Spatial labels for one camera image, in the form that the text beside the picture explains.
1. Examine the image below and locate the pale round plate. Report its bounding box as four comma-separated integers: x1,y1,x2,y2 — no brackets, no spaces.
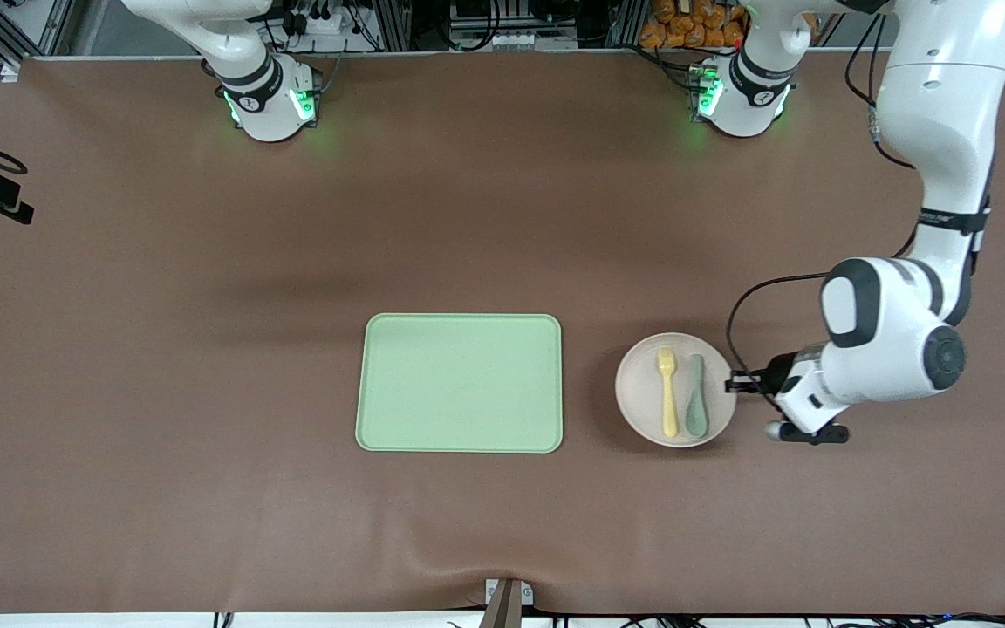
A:
614,332,737,448

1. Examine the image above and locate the teal plastic spoon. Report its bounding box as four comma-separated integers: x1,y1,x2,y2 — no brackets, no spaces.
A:
685,353,709,438

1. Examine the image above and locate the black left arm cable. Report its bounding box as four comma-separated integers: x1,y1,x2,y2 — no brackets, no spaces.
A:
726,13,935,378

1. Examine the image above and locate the metal bracket with brown post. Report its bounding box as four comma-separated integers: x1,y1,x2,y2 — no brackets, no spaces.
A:
483,577,536,628

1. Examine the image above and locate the brown table cover cloth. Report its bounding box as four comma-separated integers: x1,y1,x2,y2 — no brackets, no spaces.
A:
0,48,1005,617

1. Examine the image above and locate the pile of orange packaged items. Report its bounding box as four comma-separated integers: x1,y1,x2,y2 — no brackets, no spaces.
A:
639,0,748,50

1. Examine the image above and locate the light green rectangular tray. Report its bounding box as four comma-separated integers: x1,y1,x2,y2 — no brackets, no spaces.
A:
355,313,564,454

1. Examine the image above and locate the white terminal block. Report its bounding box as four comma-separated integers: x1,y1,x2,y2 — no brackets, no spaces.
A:
468,31,534,51

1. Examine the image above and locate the white power strip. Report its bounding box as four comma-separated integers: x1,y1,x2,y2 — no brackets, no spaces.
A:
280,4,359,38

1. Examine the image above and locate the aluminium frame post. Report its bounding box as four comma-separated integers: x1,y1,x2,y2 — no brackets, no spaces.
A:
376,0,412,51
616,0,643,49

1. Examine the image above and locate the yellow plastic fork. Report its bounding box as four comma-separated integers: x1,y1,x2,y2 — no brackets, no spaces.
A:
657,348,680,439

